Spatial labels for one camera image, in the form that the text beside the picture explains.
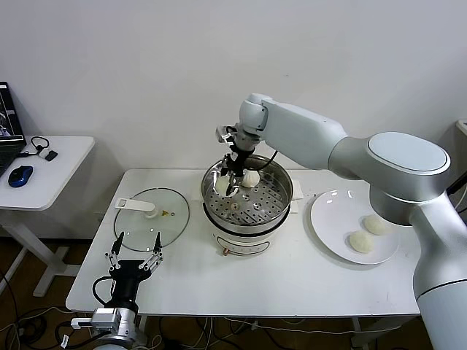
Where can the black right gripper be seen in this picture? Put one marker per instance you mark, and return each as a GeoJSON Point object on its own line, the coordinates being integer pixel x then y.
{"type": "Point", "coordinates": [239, 158]}

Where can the white side table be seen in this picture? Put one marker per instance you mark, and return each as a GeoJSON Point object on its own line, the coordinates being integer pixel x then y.
{"type": "Point", "coordinates": [62, 175]}

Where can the white round plate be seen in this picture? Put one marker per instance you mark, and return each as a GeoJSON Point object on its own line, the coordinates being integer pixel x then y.
{"type": "Point", "coordinates": [328, 233]}

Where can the white box device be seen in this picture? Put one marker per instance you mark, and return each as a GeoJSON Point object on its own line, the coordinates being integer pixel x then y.
{"type": "Point", "coordinates": [463, 127]}

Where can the white steamed baozi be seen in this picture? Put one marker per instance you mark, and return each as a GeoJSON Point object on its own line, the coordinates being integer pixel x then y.
{"type": "Point", "coordinates": [374, 226]}
{"type": "Point", "coordinates": [220, 186]}
{"type": "Point", "coordinates": [361, 241]}
{"type": "Point", "coordinates": [251, 179]}

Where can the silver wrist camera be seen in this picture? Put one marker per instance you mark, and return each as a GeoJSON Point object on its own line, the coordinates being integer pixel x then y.
{"type": "Point", "coordinates": [223, 134]}
{"type": "Point", "coordinates": [102, 319]}

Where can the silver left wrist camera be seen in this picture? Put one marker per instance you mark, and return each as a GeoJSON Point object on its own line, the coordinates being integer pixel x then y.
{"type": "Point", "coordinates": [102, 319]}

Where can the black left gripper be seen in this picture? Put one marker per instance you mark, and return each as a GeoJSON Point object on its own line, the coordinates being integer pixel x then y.
{"type": "Point", "coordinates": [127, 277]}

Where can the steel steamer basket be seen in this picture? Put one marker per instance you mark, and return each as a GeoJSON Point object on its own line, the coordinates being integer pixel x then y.
{"type": "Point", "coordinates": [255, 211]}

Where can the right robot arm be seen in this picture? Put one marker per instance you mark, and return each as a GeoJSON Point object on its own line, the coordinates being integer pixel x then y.
{"type": "Point", "coordinates": [365, 146]}

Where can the small black white dongle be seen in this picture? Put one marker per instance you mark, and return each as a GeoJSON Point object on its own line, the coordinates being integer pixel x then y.
{"type": "Point", "coordinates": [52, 156]}

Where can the black laptop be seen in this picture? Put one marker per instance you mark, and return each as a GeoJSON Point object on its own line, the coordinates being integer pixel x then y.
{"type": "Point", "coordinates": [7, 153]}

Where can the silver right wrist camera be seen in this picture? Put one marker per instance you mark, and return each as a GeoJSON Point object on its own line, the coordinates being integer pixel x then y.
{"type": "Point", "coordinates": [223, 134]}

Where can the blue computer mouse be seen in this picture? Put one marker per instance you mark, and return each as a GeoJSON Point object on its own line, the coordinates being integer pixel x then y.
{"type": "Point", "coordinates": [20, 176]}

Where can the white electric cooker base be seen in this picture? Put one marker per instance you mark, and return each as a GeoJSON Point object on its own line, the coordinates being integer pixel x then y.
{"type": "Point", "coordinates": [241, 242]}

